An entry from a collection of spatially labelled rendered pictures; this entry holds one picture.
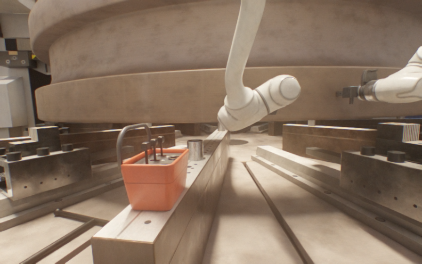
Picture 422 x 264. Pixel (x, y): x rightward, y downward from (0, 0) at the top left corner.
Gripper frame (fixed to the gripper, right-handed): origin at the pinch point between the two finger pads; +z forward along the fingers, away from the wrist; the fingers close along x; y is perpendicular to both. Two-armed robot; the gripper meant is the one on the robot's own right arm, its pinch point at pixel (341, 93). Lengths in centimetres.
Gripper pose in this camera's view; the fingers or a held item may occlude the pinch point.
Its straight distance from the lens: 125.6
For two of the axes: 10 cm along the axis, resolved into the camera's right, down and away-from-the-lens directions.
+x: 9.9, -0.4, 1.5
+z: -1.5, -1.2, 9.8
